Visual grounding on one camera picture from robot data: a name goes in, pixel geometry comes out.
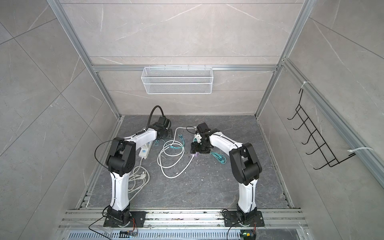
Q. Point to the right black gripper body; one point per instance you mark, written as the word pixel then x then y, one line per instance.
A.
pixel 200 147

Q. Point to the white blue power strip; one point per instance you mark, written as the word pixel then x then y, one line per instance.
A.
pixel 145 149

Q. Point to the white wire mesh basket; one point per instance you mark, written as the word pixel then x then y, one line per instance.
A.
pixel 177 80

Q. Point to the purple power strip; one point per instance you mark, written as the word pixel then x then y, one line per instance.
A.
pixel 195 155

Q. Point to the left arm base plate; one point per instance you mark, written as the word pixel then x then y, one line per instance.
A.
pixel 125 220

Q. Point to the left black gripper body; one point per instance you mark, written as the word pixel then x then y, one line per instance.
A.
pixel 166 133

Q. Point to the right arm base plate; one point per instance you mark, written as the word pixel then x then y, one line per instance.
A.
pixel 238 219

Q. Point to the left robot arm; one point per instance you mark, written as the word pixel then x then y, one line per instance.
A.
pixel 121 161

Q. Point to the black wire hook rack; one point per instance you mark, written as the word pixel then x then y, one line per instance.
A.
pixel 316 137

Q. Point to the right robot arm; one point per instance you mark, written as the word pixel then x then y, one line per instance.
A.
pixel 245 165

